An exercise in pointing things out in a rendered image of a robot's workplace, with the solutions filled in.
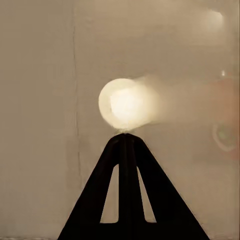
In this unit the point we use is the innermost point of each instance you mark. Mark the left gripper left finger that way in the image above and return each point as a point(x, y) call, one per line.
point(84, 220)

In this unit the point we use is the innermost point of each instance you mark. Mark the coffee table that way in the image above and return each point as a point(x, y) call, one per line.
point(76, 73)

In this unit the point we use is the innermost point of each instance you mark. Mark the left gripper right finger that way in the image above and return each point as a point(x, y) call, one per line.
point(174, 220)

